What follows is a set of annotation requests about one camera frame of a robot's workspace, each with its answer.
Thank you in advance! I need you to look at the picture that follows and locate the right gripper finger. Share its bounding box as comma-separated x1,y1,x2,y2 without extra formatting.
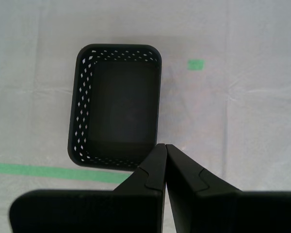
165,144,291,233
9,143,166,233

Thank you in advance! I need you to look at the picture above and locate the black perforated plastic basket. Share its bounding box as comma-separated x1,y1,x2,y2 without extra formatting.
67,43,163,170

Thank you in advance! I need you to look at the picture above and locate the long green tape strip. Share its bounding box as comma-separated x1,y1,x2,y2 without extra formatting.
0,162,133,184

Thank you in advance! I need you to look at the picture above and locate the translucent plastic table cover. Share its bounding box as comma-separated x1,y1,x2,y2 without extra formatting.
0,0,291,233

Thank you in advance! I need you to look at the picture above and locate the small green tape mark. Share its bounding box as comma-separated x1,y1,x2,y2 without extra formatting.
188,59,205,71

